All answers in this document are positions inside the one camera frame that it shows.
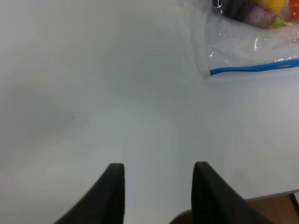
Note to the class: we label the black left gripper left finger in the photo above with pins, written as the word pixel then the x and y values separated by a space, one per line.
pixel 104 203

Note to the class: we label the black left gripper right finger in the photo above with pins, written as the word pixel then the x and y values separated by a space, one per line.
pixel 215 202

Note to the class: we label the clear zip bag blue seal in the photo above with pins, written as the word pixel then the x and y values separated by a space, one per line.
pixel 222 45

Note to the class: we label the yellow bell pepper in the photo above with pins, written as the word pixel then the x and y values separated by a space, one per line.
pixel 274 6

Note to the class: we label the purple eggplant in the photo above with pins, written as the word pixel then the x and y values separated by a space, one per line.
pixel 250 13

